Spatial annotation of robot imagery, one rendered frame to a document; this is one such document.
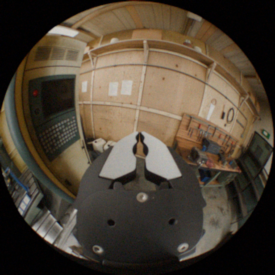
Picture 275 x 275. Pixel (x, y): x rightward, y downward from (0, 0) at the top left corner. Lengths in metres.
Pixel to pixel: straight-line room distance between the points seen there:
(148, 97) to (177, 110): 0.59
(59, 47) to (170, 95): 1.66
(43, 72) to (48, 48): 0.22
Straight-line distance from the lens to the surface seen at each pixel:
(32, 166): 0.35
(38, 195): 1.05
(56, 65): 0.85
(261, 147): 3.69
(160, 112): 1.53
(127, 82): 1.66
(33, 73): 0.80
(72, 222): 0.83
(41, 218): 1.19
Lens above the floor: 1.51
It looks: 32 degrees down
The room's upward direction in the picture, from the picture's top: 9 degrees clockwise
